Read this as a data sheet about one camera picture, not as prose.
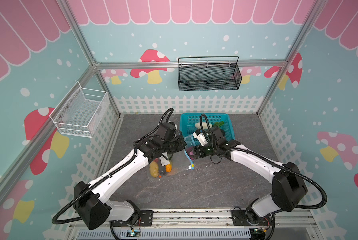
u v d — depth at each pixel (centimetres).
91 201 38
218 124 112
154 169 85
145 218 74
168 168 88
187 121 109
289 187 43
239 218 74
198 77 100
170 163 90
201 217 76
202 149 73
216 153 63
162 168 83
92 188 40
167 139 57
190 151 77
